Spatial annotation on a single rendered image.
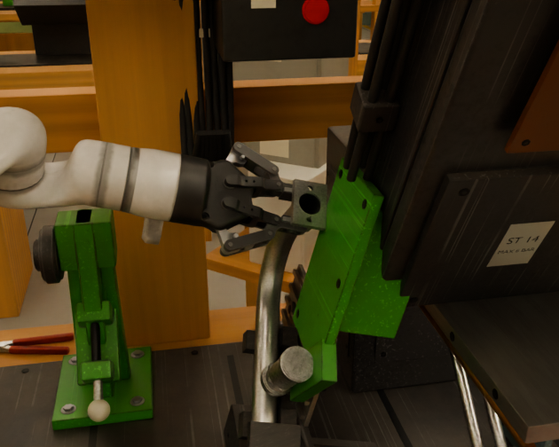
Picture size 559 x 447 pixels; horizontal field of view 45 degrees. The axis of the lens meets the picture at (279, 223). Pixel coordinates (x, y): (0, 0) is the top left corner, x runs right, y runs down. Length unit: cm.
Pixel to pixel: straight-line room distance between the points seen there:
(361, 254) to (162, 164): 23
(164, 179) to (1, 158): 16
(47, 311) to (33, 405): 203
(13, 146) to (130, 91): 31
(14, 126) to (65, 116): 37
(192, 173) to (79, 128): 39
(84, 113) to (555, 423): 77
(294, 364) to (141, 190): 24
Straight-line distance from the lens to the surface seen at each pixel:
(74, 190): 72
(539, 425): 62
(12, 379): 108
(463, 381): 76
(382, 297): 71
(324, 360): 70
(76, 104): 107
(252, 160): 77
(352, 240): 67
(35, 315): 303
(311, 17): 86
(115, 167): 71
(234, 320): 118
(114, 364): 93
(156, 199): 71
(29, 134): 70
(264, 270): 85
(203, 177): 71
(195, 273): 107
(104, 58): 96
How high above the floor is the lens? 151
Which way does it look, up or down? 24 degrees down
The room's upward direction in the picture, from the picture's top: straight up
